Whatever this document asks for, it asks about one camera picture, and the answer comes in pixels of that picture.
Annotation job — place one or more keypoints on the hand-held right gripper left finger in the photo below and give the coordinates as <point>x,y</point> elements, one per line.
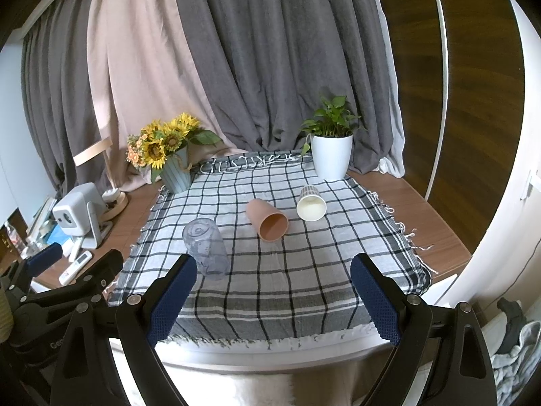
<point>173,300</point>

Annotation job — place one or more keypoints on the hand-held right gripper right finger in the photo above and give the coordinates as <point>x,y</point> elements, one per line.
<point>376,300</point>

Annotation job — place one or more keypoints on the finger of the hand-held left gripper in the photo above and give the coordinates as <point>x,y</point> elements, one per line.
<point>44,257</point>
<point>99,273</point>

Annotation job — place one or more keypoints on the pink cup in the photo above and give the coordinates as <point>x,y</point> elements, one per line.
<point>267,220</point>

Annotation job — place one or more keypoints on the clear glass cup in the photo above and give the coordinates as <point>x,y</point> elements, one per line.
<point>206,247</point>

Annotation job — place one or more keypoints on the white striped cup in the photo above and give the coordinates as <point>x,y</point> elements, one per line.
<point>310,205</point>

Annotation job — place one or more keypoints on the white remote control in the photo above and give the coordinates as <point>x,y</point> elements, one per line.
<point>75,267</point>

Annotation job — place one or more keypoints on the white projector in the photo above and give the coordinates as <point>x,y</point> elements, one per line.
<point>78,211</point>

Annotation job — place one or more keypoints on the round wooden tray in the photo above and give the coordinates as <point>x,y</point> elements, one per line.
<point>116,205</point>

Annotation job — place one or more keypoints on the plaid tablecloth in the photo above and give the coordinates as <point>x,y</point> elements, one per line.
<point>274,279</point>

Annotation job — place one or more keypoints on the ribbed blue-grey vase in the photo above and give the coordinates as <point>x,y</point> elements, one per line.
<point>177,175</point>

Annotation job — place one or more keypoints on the sunflower bouquet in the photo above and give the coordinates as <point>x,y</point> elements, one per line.
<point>162,139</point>

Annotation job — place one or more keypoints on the white plant pot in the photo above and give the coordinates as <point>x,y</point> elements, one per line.
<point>332,156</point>

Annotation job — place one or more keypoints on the grey clothing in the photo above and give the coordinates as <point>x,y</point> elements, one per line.
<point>515,363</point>

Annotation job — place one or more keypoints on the green leafy plant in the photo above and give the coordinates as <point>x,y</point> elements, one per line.
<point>332,116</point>

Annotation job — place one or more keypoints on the pink curtain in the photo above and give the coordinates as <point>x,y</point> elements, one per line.
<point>139,72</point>

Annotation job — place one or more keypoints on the dark wooden wardrobe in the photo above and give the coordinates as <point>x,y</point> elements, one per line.
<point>456,93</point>

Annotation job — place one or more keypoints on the grey curtain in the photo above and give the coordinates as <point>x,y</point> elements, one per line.
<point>274,50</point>

